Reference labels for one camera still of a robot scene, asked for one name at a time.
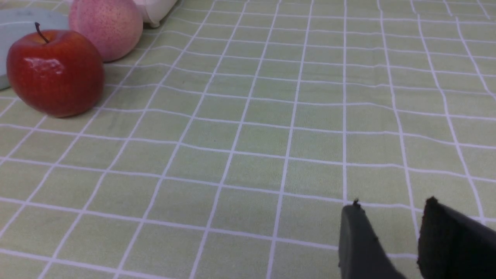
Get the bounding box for white toaster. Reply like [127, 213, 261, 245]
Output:
[134, 0, 177, 28]

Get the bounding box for light blue plate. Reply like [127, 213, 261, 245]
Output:
[0, 7, 69, 90]

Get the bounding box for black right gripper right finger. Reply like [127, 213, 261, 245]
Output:
[417, 197, 496, 279]

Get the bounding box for red apple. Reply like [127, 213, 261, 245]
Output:
[6, 22, 105, 118]

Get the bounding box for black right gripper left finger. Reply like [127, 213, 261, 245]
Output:
[338, 199, 405, 279]

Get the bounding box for pink peach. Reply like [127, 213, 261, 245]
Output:
[68, 0, 143, 62]

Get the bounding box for green checkered tablecloth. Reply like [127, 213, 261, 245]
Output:
[1, 0, 496, 279]

